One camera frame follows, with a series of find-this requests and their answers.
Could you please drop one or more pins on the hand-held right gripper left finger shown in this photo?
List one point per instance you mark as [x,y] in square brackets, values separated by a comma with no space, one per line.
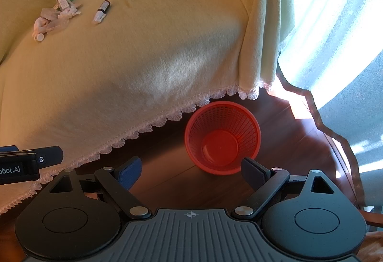
[131,172]

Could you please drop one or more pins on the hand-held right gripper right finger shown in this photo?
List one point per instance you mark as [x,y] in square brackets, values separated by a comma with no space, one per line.
[254,173]

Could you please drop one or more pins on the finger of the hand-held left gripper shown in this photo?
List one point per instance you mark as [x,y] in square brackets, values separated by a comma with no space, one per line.
[51,154]
[7,148]

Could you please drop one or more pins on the red plastic mesh basket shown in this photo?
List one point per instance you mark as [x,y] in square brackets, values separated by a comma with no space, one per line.
[220,146]

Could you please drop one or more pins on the pale yellow blanket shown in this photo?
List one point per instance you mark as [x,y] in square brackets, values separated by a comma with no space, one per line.
[134,55]

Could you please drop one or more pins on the small white box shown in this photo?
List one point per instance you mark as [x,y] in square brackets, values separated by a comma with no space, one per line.
[61,0]

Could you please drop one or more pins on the sheer curtain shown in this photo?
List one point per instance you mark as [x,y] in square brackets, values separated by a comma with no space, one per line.
[329,10]

